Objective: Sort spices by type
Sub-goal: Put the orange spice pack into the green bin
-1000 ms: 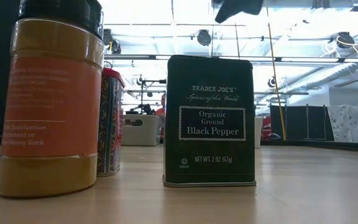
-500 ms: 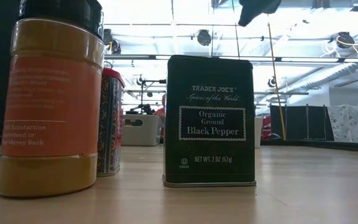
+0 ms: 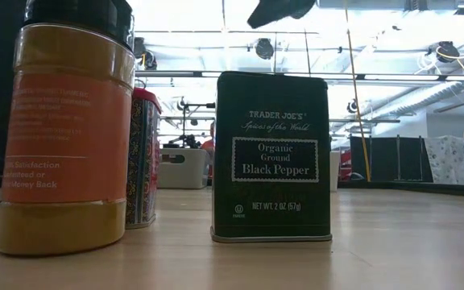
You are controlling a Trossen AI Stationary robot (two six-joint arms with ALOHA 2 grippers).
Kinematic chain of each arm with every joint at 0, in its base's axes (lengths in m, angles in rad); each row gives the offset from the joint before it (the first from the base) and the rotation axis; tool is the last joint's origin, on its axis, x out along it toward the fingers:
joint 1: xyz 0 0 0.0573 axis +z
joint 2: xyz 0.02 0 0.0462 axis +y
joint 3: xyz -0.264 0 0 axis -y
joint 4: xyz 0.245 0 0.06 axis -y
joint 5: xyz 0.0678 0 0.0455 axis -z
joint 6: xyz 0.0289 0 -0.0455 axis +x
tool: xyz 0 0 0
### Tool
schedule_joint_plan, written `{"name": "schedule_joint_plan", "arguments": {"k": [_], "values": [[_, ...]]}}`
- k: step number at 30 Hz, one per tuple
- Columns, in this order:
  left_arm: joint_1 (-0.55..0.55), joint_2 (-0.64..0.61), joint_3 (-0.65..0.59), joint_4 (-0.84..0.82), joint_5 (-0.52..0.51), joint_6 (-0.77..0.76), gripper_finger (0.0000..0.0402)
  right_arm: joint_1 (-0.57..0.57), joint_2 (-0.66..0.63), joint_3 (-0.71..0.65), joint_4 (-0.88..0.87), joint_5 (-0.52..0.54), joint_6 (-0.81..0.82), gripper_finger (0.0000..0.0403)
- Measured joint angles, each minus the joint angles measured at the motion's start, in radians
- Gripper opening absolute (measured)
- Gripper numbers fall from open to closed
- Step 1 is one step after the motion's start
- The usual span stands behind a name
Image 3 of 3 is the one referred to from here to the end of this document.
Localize black metal table frame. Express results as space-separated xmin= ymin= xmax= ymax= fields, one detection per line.
xmin=338 ymin=179 xmax=464 ymax=199

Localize red smoked paprika tin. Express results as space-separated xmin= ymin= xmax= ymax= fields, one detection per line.
xmin=125 ymin=87 xmax=163 ymax=230

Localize orange-labelled turmeric jar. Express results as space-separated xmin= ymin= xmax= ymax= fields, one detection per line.
xmin=0 ymin=0 xmax=136 ymax=257

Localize person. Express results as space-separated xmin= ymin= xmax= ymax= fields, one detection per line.
xmin=200 ymin=120 xmax=217 ymax=180

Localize grey-blue plastic bin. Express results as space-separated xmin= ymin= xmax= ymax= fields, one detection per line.
xmin=157 ymin=147 xmax=213 ymax=190

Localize white plastic bin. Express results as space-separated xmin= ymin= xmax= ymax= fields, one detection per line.
xmin=329 ymin=150 xmax=342 ymax=193

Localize red object beyond table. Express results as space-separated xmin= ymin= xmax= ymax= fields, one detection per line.
xmin=339 ymin=150 xmax=353 ymax=181

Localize yellow cable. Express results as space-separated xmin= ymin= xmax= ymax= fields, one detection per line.
xmin=342 ymin=0 xmax=373 ymax=183

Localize black tripod stand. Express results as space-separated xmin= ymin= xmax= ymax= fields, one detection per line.
xmin=163 ymin=100 xmax=217 ymax=150

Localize long horizontal ceiling beam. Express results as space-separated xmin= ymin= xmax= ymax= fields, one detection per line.
xmin=134 ymin=70 xmax=464 ymax=82

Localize patterned white cloth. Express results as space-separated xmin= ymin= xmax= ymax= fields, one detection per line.
xmin=423 ymin=135 xmax=464 ymax=186

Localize black pepper tin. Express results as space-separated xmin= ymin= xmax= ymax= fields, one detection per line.
xmin=209 ymin=70 xmax=334 ymax=244

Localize black room divider panels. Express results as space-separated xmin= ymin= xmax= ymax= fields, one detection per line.
xmin=348 ymin=135 xmax=464 ymax=183

